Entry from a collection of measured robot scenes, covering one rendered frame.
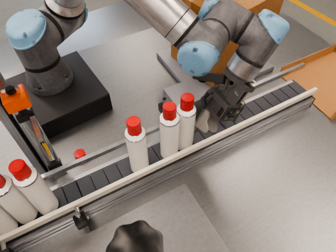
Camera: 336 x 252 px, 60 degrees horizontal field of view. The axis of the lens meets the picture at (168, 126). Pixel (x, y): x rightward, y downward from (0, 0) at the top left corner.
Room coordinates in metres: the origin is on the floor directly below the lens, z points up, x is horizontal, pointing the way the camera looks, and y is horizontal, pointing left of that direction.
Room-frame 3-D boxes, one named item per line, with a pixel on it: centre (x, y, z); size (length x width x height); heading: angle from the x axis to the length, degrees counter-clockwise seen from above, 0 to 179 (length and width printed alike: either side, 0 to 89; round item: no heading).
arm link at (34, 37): (0.75, 0.41, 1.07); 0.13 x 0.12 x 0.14; 153
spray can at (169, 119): (0.46, 0.00, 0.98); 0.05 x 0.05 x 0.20
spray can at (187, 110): (0.49, -0.05, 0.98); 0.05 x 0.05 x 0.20
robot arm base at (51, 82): (0.74, 0.40, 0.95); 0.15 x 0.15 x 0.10
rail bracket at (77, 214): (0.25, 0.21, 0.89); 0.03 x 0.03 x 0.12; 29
